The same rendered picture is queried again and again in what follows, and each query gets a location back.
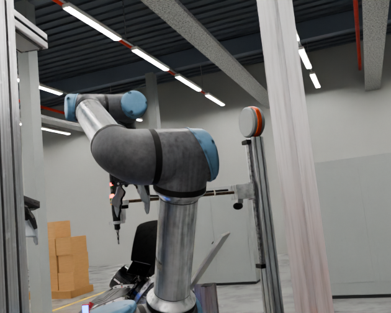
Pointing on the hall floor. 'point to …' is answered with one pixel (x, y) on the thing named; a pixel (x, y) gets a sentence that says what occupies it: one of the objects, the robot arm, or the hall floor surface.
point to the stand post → (208, 298)
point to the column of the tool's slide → (265, 230)
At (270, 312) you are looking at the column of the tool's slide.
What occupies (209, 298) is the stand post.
